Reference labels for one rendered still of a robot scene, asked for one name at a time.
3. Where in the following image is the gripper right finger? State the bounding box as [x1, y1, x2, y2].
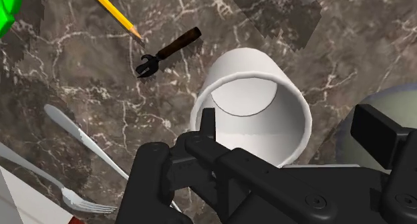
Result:
[350, 103, 417, 224]

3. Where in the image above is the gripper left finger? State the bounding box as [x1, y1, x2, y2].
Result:
[115, 107, 338, 224]

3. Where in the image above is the pale green bowl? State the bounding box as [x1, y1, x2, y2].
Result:
[335, 83, 417, 173]

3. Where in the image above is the white cup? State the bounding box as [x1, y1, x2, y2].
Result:
[190, 47, 313, 168]

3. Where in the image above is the silver knife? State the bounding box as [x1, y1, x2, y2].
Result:
[43, 103, 182, 214]

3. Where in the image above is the silver fork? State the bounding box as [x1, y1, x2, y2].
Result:
[0, 141, 119, 215]

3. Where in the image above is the yellow pencil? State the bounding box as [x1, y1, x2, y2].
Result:
[85, 0, 144, 40]

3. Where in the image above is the bright green object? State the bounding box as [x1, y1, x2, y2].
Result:
[0, 0, 25, 39]

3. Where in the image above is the brown-handled black can opener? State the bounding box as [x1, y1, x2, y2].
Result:
[135, 26, 202, 79]

